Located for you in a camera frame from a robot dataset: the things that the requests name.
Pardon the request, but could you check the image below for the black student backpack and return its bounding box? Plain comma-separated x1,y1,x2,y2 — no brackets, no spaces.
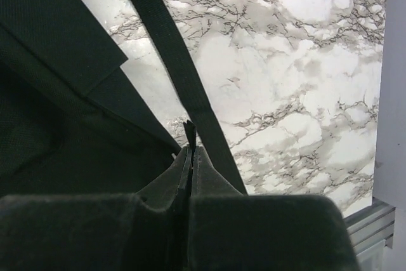
0,0,248,196

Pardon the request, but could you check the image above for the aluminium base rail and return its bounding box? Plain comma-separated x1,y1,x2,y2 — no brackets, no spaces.
344,199,396,271

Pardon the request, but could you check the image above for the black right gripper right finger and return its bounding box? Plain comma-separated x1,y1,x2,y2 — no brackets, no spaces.
188,147,359,270

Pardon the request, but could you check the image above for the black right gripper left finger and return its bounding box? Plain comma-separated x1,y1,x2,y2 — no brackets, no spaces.
1,147,192,270

